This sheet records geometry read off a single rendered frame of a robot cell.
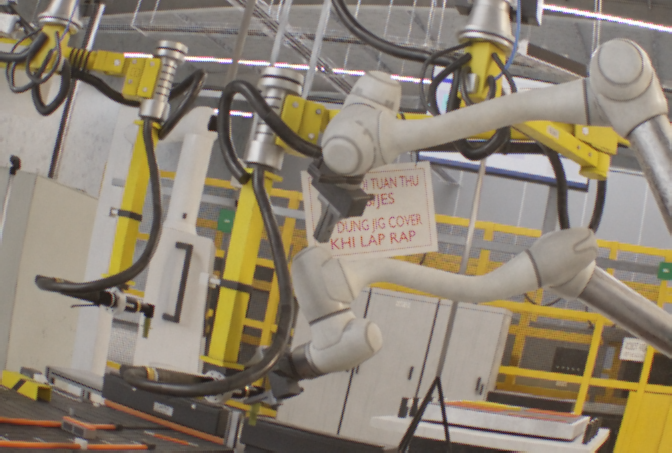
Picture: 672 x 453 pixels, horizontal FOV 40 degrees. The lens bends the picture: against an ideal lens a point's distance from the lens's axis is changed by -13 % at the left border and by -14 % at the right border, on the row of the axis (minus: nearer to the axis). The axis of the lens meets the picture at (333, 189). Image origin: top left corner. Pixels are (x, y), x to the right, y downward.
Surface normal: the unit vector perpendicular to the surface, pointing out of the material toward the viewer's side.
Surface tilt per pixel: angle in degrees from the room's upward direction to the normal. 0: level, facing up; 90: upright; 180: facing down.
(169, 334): 90
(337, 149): 125
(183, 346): 90
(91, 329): 90
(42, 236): 90
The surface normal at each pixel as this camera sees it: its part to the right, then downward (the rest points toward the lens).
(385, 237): 0.28, -0.07
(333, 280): 0.06, -0.27
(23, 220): -0.33, -0.20
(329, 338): -0.51, -0.09
